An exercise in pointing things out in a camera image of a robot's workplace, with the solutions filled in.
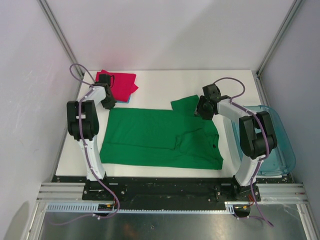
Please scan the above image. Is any folded red t shirt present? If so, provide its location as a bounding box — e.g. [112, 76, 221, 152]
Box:
[95, 69, 139, 98]

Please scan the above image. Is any aluminium front rail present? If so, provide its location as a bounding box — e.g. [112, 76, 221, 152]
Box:
[36, 182, 309, 204]

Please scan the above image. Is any left aluminium frame post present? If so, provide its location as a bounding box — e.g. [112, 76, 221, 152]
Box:
[37, 0, 78, 65]

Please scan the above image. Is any aluminium frame post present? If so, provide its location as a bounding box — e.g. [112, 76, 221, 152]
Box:
[37, 0, 78, 65]
[255, 0, 305, 78]

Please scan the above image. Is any folded blue t shirt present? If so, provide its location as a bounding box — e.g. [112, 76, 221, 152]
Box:
[115, 94, 131, 104]

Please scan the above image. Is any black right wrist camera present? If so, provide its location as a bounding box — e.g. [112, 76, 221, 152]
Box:
[202, 83, 221, 99]

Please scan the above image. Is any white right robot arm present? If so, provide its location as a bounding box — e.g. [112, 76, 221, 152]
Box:
[195, 95, 278, 201]

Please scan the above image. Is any right aluminium frame post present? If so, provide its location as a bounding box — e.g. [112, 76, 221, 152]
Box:
[255, 0, 305, 78]

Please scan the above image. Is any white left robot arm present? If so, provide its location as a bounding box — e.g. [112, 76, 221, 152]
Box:
[66, 83, 117, 181]

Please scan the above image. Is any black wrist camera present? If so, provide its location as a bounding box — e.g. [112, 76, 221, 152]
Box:
[97, 73, 115, 88]
[202, 83, 221, 99]

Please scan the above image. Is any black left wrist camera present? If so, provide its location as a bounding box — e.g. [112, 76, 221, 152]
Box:
[97, 73, 115, 88]

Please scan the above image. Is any green t shirt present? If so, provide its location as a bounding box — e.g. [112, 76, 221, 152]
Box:
[99, 95, 224, 170]

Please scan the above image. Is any white slotted cable duct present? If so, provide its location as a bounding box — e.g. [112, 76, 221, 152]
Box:
[46, 201, 249, 215]

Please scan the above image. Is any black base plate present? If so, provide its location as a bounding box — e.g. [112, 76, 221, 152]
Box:
[82, 176, 261, 208]

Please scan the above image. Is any teal plastic bin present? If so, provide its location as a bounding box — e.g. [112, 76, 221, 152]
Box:
[231, 105, 297, 177]

